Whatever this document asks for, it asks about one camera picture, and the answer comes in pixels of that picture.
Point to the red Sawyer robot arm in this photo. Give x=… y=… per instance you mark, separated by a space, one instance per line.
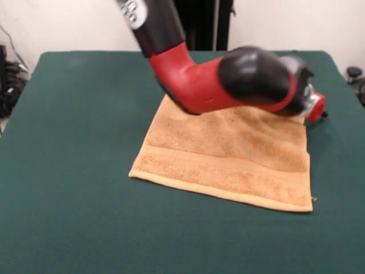
x=199 y=85

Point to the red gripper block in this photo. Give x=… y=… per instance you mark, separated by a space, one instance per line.
x=318 y=109

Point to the dark green table cloth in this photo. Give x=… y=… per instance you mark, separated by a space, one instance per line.
x=57 y=171

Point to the black stand behind table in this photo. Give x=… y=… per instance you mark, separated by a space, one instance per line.
x=205 y=25

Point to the dark tripod base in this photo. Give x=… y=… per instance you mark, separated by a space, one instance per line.
x=12 y=71
x=353 y=71

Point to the tan terry towel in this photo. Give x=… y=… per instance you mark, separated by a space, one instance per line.
x=214 y=148

